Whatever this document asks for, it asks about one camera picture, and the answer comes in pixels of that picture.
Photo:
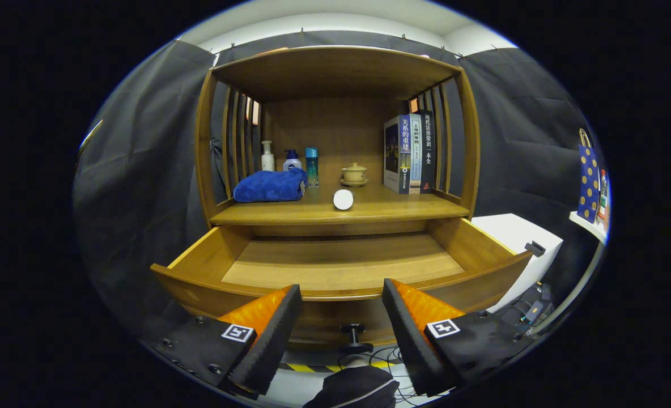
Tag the teal bottle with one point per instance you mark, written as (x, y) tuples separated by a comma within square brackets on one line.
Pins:
[(311, 167)]

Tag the person's dark clothing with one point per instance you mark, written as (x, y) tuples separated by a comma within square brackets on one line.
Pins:
[(352, 390)]

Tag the yellow black floor tape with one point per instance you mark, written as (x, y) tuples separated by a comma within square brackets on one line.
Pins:
[(313, 368)]

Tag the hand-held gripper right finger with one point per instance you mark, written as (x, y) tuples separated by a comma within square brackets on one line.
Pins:
[(412, 340)]

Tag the wooden drawer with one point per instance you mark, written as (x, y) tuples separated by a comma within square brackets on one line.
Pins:
[(341, 260)]

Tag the blue polka dot gift bag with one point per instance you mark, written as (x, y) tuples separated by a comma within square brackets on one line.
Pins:
[(587, 181)]

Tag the black backdrop cloth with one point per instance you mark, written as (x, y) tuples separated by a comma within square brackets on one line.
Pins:
[(143, 170)]

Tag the black electronic devices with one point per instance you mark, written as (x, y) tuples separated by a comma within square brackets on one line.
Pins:
[(531, 309)]

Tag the wooden countertop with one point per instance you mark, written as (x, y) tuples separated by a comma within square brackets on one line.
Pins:
[(381, 207)]

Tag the white pump bottle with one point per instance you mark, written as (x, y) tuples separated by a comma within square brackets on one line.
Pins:
[(267, 161)]

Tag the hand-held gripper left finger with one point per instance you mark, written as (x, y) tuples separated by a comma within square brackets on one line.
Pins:
[(273, 340)]

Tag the clear bottle red cap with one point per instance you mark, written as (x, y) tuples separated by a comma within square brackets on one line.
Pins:
[(603, 204)]

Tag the small black object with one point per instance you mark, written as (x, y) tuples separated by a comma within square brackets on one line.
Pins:
[(535, 248)]

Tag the black spine book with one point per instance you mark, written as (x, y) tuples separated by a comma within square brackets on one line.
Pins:
[(428, 150)]

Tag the white box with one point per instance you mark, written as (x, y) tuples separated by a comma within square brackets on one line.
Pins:
[(517, 238)]

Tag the beige lidded teacup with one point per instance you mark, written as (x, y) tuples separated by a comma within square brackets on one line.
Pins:
[(354, 173)]

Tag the blue folded towel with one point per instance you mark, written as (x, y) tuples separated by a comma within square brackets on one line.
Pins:
[(267, 187)]

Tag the white bottle blue cap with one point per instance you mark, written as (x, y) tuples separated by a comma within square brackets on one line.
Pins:
[(292, 164)]

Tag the blue spine book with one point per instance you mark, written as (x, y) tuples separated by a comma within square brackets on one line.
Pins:
[(395, 153)]

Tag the white green cream tube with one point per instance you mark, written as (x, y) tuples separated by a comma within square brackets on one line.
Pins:
[(343, 200)]

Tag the white side table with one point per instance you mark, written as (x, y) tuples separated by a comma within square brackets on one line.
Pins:
[(587, 225)]

